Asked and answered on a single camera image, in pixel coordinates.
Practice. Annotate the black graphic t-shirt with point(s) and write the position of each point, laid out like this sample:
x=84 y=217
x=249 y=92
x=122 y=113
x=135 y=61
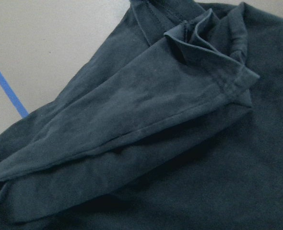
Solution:
x=175 y=123

